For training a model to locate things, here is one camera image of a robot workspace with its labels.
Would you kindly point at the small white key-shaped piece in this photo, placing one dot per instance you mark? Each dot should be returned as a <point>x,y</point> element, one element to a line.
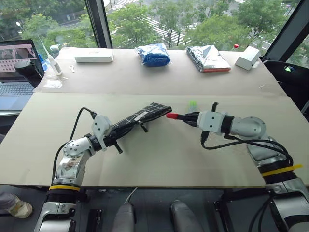
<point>72,68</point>

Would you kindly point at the small clear plastic bag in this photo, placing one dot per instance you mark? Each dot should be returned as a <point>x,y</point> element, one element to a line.
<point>53,83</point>

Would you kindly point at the teal round object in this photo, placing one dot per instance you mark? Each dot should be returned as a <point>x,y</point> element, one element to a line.
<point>54,50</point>

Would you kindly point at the open laptop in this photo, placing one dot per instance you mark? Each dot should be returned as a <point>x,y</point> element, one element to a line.
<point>14,79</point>

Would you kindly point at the red marker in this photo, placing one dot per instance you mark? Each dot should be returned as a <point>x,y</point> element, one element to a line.
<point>172,116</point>

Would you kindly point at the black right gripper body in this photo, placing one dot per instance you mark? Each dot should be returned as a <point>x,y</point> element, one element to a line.
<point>193,119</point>

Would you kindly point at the beige shoe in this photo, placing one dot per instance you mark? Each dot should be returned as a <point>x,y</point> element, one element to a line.
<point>19,207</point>

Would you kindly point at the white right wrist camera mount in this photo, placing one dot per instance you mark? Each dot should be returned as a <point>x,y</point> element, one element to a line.
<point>211,122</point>

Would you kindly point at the black cylindrical device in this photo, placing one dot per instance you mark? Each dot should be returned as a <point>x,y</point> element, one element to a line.
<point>26,70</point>

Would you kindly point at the silver foil packet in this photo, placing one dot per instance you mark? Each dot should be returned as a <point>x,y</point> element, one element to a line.
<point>207,59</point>

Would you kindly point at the blue packet in plastic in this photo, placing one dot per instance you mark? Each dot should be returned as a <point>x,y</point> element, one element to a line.
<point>154,55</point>

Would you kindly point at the white nozzle glue bottle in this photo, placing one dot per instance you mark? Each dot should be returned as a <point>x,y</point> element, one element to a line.
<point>54,64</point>

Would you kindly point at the black slanted window frame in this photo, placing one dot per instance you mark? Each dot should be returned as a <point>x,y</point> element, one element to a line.
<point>285,26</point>

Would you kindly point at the green highlighter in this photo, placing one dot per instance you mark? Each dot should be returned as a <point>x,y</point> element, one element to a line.
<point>192,105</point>

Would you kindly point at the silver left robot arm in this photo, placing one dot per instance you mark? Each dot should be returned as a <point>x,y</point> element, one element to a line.
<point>72,154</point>

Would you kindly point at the dark grey rounded shape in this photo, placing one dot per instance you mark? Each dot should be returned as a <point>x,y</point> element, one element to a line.
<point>124,217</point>
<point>184,217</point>

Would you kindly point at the small red object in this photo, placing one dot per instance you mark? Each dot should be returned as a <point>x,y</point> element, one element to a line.
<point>235,46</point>

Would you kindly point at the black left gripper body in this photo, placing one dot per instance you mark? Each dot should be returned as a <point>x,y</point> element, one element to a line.
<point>110,140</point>

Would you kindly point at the small white carton box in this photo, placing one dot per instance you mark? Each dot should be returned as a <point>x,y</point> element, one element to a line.
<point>247,58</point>

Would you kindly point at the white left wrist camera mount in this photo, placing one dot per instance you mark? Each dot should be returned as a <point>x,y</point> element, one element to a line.
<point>100,125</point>

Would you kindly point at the black window frame pillar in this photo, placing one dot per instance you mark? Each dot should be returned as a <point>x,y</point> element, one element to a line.
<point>99,21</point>

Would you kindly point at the black grid pencil pouch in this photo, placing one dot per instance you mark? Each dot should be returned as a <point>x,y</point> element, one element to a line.
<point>144,114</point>

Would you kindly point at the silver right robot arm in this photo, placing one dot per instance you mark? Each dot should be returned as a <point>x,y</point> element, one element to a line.
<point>253,128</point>

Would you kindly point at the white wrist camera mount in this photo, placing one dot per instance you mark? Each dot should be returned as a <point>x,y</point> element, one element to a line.
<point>211,122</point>
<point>100,125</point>

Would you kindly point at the flat white box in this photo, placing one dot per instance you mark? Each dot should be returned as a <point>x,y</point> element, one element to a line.
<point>94,55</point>

